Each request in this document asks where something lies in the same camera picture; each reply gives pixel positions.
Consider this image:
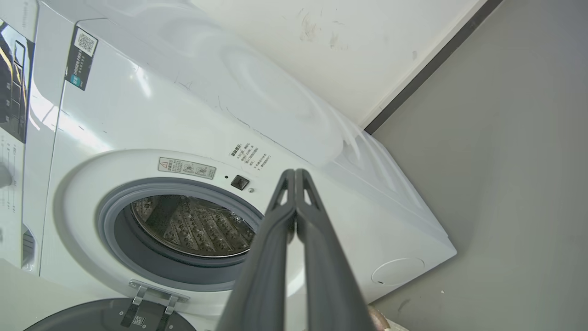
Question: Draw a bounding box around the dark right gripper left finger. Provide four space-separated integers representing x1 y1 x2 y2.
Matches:
217 169 296 331

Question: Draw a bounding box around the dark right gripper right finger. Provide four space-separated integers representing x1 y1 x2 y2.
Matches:
296 169 376 331

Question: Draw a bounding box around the stainless steel washing machine drum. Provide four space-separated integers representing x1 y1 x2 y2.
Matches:
130 194 256 258

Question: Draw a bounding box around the washing machine door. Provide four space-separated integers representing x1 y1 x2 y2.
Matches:
23 298 198 331

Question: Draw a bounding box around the glossy black control panel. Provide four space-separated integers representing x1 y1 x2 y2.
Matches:
0 21 36 143

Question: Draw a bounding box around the round white filter cover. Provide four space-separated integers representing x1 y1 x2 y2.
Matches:
371 257 425 286

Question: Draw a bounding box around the silver metal door hinge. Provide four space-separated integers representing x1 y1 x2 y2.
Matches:
129 280 190 329

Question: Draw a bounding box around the grey rubber door gasket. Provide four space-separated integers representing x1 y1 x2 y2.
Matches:
96 177 265 292

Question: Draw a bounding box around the small printed text label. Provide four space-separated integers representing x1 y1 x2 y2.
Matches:
229 143 272 171

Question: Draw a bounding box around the grey warning sticker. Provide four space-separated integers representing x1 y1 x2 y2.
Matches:
158 157 216 180

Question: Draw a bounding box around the white front-load washing machine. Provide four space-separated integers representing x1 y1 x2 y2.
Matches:
0 0 458 331

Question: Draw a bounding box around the black QR code sticker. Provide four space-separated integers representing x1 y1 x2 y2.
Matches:
64 25 99 91

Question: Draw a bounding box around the black wall baseboard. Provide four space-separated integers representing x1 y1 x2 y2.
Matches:
364 0 504 135

